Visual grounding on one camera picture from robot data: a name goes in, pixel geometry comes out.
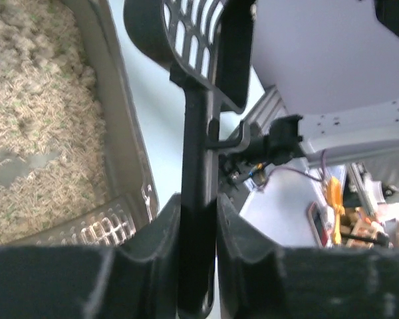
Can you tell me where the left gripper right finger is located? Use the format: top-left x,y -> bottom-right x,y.
217,195 -> 399,318

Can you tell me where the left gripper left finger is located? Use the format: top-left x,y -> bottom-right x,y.
0,194 -> 180,318

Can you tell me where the black litter scoop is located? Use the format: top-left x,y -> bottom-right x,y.
124,1 -> 254,318

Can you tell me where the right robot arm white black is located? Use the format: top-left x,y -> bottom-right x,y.
299,99 -> 399,168

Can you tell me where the brown litter box tray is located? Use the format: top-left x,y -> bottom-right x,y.
0,1 -> 158,245

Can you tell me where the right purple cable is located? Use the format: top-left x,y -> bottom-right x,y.
259,149 -> 330,192

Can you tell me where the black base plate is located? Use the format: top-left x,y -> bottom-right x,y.
219,123 -> 272,191

